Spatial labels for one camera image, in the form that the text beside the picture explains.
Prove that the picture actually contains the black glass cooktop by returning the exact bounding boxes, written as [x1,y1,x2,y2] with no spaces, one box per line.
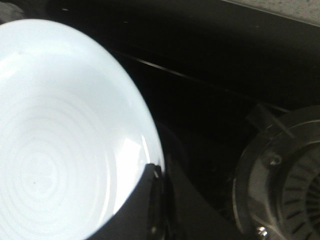
[44,0,320,240]

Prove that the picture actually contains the black right gripper finger plate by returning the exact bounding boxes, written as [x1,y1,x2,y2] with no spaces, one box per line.
[93,163,175,240]

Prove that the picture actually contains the black burner without pan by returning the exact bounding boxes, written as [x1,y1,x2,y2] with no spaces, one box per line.
[232,105,320,240]

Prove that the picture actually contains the light blue plate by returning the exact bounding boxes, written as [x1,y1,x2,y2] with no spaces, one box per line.
[0,19,165,240]

